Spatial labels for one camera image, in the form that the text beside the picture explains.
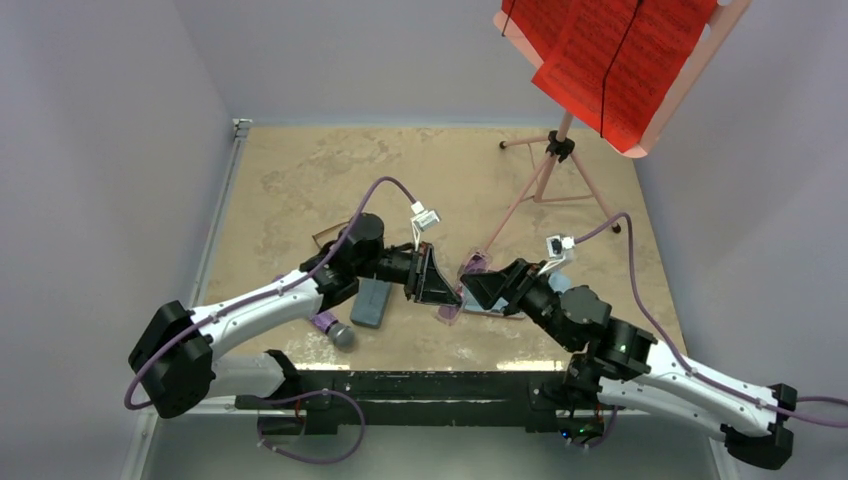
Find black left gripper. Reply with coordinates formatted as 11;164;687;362
354;241;460;307

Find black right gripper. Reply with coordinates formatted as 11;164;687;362
458;258;576;352

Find pink transparent sunglasses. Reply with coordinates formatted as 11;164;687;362
435;249;491;326

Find grey glasses case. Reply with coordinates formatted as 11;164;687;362
350;278;392;329

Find light blue cloth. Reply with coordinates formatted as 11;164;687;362
548;271;571;293
492;298;509;316

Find pink glasses case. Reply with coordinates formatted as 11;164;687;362
462;298;526;320

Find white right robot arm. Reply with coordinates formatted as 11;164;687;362
460;259;797;470

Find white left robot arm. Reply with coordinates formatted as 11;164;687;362
125;213;462;419

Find crumpled light blue cloth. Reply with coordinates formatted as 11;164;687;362
548;271;571;293

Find pink music stand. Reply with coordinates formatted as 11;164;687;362
493;1;750;233

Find red sheet music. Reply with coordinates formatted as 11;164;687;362
500;1;718;153

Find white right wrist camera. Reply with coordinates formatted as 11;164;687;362
539;234;576;275

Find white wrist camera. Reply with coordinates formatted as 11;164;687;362
539;234;576;275
410;201;441;250

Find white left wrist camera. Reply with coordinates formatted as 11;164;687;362
410;201;441;250

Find brown frame glasses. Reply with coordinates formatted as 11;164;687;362
311;221;348;249

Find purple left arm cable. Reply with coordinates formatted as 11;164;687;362
124;176;419;412

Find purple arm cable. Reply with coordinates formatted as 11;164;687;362
124;176;419;412
572;211;848;429

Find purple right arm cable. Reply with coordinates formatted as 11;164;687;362
572;211;848;429

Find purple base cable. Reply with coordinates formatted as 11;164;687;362
256;388;367;466

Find aluminium frame rail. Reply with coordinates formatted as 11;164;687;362
120;118;254;480

